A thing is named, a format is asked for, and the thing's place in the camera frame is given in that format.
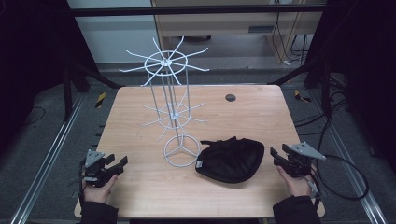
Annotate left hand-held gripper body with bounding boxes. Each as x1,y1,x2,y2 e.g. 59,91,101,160
79,149,125,189

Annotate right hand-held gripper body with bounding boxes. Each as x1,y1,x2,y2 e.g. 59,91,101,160
281,141,327,179

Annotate person's left hand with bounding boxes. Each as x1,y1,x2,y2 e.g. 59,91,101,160
81,174,120,205

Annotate person's right hand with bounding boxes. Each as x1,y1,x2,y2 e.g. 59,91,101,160
276,164,313,198

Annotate black cap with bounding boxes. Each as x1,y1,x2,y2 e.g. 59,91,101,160
194,135,266,184

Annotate yellow black floor tape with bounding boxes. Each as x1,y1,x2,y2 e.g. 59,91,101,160
94,91,107,109
293,89,313,104

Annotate black curtain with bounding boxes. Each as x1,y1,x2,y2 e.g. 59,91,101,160
0,0,100,157
306,0,396,175

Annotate wooden background desk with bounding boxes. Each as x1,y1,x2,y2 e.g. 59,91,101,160
150,0,328,65

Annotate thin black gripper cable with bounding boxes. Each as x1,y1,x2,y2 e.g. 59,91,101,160
68,159,88,206

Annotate black floor cables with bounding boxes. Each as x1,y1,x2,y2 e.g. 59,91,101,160
293,74,351,138

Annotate aluminium floor rail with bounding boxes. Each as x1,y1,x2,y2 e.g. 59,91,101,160
307,88,389,224
8,92,87,224

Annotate white wire display rack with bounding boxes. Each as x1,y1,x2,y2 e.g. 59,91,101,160
119,35,210,169

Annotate black looped gripper cable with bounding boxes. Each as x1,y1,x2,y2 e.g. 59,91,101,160
309,154,371,202

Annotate black metal frame post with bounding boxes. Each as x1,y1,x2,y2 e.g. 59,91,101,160
266,59,333,118
61,60,123,123

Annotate thin black floor cable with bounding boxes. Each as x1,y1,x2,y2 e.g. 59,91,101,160
23,105,47,127

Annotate hanging black cables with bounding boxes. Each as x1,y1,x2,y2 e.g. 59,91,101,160
271,11,310,67

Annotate black horizontal frame bar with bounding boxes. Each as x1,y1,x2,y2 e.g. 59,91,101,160
68,3,328,18

